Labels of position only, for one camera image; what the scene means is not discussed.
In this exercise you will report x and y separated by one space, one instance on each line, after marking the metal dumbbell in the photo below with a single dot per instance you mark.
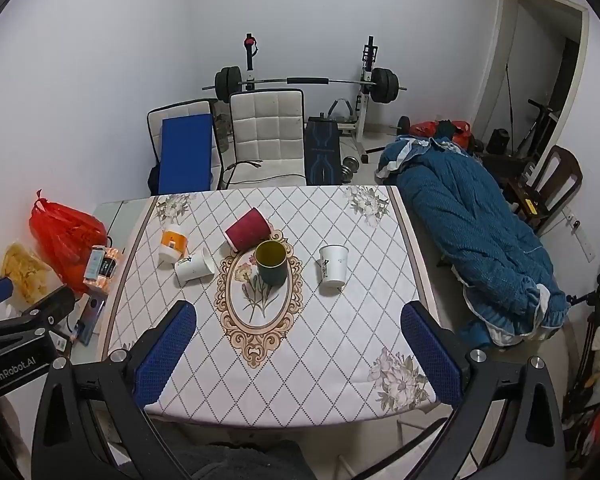
350 169

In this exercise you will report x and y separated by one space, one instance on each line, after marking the black framed chair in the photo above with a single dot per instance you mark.
155 130

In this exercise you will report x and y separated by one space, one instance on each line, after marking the green cup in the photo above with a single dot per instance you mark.
270 271

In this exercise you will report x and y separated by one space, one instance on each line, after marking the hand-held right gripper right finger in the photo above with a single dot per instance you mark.
432 355

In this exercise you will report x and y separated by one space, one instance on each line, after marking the maroon paper cup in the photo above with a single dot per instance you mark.
247 230

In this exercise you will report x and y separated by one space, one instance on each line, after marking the teal quilted blanket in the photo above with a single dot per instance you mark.
470 230

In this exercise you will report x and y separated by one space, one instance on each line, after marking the black tripod stand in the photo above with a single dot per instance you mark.
587 340

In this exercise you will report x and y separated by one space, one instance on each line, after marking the dark wooden chair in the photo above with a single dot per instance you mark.
555 180

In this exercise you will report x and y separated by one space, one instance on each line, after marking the white weight bench rack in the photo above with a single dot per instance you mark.
364 110

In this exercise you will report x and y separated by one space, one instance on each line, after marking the black and blue bench pad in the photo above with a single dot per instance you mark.
322 155

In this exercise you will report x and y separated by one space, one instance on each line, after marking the yellow snack bag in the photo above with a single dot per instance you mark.
25 272

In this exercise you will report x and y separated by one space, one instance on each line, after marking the blue cushion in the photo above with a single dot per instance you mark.
187 152

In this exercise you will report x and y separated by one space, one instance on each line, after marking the tall white paper cup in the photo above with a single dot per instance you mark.
334 270

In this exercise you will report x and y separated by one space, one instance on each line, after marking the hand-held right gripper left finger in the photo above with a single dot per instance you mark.
165 355

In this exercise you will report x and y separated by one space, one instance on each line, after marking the floral diamond pattern tablecloth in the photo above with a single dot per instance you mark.
330 350

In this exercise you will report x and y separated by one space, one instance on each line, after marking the orange and white paper cup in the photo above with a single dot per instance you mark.
174 245

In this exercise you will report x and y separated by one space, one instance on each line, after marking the white power strip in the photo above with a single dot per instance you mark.
580 237

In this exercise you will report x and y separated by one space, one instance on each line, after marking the barbell with black plates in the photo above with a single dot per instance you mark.
385 85

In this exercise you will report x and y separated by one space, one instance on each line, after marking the black kick scooter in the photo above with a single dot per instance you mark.
535 130

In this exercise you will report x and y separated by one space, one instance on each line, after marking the short white paper cup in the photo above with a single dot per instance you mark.
192 267

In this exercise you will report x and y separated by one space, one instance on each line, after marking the white padded chair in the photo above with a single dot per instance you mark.
267 135

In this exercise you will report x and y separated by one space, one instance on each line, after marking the red plastic bag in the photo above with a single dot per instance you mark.
62 240

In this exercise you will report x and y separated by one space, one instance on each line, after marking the black speaker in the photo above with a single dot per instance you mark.
499 142

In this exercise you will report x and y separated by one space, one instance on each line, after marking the person's dark grey clothing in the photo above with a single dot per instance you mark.
240 460

